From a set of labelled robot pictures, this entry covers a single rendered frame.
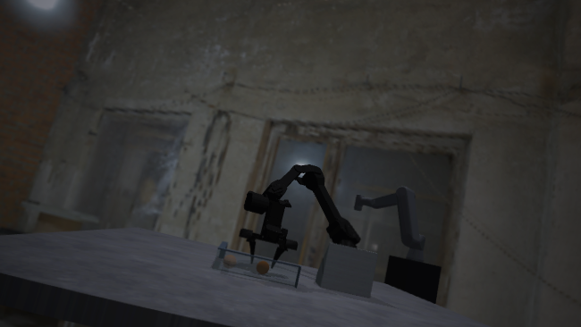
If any clear l-shaped low wall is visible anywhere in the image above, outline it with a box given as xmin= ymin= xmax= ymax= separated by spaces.
xmin=218 ymin=241 xmax=301 ymax=288

